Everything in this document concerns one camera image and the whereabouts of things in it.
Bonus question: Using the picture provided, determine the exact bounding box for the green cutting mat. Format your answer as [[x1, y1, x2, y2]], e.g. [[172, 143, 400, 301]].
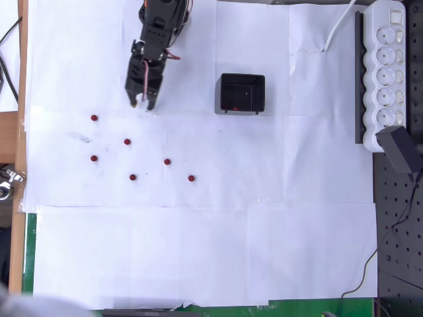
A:
[[22, 213, 377, 317]]

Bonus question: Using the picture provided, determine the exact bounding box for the thin black adapter cable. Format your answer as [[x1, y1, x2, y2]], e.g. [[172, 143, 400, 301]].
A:
[[336, 171, 421, 317]]

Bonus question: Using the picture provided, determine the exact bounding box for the black power adapter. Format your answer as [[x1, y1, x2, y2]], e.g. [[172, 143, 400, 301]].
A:
[[375, 125, 420, 175]]

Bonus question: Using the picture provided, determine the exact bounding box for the white power strip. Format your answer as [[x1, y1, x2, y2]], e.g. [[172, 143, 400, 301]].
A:
[[362, 0, 406, 153]]

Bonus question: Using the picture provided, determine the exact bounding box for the white power strip cable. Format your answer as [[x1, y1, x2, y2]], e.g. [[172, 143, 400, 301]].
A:
[[323, 0, 358, 53]]

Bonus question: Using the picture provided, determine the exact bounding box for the black open box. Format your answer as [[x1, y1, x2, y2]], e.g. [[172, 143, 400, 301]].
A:
[[214, 73, 266, 116]]

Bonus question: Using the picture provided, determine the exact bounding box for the metal clamp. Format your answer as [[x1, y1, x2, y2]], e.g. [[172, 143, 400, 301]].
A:
[[0, 168, 26, 199]]

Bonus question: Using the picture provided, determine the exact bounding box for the black pegboard panel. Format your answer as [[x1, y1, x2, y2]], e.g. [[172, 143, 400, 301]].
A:
[[372, 0, 423, 317]]

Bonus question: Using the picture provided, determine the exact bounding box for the white paper table cover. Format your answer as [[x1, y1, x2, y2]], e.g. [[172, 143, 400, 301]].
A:
[[21, 0, 379, 310]]

